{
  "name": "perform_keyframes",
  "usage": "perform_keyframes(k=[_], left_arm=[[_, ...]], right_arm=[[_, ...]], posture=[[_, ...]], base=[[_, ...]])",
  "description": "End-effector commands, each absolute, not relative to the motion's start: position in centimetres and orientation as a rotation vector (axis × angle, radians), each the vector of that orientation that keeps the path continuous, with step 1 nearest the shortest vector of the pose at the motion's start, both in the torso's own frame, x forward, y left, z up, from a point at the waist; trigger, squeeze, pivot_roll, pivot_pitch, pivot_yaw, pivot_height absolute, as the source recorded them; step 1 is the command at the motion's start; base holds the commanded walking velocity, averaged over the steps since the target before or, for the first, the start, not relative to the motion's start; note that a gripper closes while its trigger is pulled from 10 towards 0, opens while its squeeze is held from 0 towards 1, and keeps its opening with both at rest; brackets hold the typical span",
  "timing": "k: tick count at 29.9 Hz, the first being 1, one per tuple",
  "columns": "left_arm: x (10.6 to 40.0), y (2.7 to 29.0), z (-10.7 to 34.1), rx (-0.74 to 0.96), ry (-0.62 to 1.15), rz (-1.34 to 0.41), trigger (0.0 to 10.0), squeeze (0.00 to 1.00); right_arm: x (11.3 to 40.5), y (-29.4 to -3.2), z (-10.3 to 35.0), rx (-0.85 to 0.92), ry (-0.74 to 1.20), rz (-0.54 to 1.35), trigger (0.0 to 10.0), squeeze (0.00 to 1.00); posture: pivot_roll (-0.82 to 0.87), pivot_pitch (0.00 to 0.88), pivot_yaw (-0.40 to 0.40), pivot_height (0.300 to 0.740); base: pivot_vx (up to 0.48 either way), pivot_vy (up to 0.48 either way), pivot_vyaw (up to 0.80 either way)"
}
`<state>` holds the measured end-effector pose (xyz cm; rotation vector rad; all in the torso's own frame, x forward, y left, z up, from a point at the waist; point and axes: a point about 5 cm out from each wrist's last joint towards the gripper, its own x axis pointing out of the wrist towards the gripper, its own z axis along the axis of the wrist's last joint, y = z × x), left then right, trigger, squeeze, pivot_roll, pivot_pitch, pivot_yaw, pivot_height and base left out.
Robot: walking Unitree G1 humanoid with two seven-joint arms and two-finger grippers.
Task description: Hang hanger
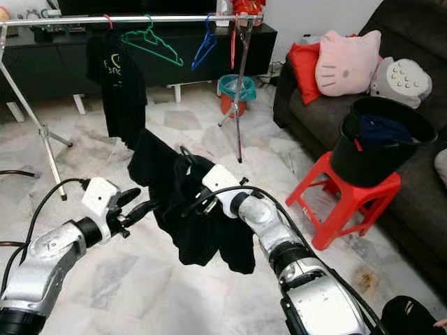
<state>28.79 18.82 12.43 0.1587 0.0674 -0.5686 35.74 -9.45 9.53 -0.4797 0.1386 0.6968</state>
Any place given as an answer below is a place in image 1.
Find black T-shirt green logo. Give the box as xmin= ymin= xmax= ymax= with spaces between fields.
xmin=87 ymin=35 xmax=149 ymax=151
xmin=127 ymin=128 xmax=258 ymax=274

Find black wire hanger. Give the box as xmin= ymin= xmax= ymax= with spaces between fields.
xmin=178 ymin=145 xmax=200 ymax=170

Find green wire hanger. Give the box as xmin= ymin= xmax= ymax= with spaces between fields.
xmin=120 ymin=15 xmax=184 ymax=67

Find blue plastic hanger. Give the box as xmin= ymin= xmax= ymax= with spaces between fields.
xmin=191 ymin=15 xmax=219 ymax=70

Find thin red hanger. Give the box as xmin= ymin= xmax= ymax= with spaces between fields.
xmin=229 ymin=17 xmax=239 ymax=69

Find red bin teal bag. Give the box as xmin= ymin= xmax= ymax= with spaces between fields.
xmin=217 ymin=73 xmax=257 ymax=118

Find dark grey sofa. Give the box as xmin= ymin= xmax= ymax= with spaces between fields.
xmin=272 ymin=0 xmax=447 ymax=294

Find red plastic stool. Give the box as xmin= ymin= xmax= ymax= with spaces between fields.
xmin=285 ymin=150 xmax=402 ymax=251

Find red cushion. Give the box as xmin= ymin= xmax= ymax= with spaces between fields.
xmin=288 ymin=42 xmax=322 ymax=105

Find black plastic bucket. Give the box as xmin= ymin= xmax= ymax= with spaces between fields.
xmin=330 ymin=96 xmax=437 ymax=188

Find silver metal clothes rack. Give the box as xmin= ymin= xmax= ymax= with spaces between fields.
xmin=0 ymin=14 xmax=265 ymax=203

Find black television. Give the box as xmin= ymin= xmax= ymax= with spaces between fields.
xmin=57 ymin=0 xmax=217 ymax=16

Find navy blue garment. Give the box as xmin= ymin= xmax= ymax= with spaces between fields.
xmin=360 ymin=113 xmax=416 ymax=146

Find pink cat cushion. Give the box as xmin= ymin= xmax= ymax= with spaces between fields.
xmin=314 ymin=29 xmax=381 ymax=97

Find red-robed fortune doll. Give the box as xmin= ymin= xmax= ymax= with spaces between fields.
xmin=229 ymin=0 xmax=266 ymax=16

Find grey owl cushion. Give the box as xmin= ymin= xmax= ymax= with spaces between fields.
xmin=369 ymin=56 xmax=432 ymax=109

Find person's legs black trousers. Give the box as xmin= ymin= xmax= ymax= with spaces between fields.
xmin=381 ymin=295 xmax=445 ymax=335

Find grey long-eared plush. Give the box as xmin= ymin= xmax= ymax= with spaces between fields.
xmin=437 ymin=147 xmax=447 ymax=179

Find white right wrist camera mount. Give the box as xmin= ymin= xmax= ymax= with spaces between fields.
xmin=203 ymin=164 xmax=245 ymax=216

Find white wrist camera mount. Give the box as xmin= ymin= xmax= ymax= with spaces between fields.
xmin=203 ymin=164 xmax=245 ymax=216
xmin=80 ymin=177 xmax=121 ymax=228

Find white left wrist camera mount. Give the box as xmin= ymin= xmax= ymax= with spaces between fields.
xmin=80 ymin=177 xmax=121 ymax=228

